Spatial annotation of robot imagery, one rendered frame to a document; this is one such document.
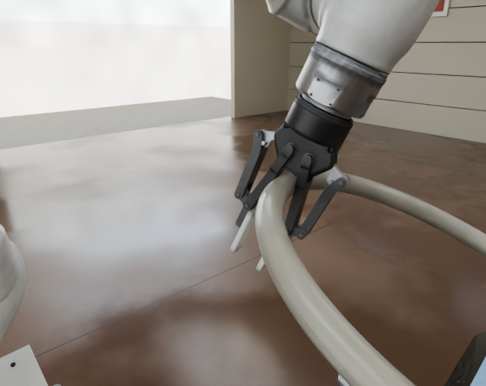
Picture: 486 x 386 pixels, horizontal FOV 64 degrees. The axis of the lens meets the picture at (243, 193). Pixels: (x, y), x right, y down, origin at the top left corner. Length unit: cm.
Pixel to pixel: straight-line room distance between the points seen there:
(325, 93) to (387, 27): 8
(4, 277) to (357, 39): 60
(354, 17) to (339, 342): 30
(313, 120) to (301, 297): 21
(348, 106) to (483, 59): 679
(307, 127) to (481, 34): 683
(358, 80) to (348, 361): 27
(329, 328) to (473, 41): 706
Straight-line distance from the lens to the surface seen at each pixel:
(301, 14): 55
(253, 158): 50
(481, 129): 725
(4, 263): 71
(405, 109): 772
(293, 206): 50
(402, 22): 43
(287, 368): 206
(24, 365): 86
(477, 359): 108
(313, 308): 30
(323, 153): 47
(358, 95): 44
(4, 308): 72
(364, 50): 43
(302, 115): 45
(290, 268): 32
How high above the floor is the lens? 146
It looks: 21 degrees down
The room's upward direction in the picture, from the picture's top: straight up
